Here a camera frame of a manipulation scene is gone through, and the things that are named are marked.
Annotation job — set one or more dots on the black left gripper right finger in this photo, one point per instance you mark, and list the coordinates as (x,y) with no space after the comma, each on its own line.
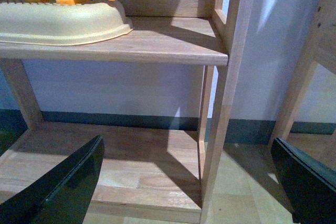
(308,183)

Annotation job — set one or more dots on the left wooden shelf unit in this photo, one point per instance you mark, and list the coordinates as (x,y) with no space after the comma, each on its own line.
(160,97)

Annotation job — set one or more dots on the right wooden shelf unit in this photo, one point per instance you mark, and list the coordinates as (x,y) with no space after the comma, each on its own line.
(319,49)

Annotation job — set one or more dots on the wooden shelf unit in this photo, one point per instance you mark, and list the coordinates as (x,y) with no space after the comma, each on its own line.
(319,49)
(160,97)

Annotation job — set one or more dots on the cream plastic toy base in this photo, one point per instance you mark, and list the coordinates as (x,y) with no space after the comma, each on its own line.
(56,25)

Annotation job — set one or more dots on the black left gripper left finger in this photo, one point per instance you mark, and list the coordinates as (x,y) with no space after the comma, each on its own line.
(63,194)

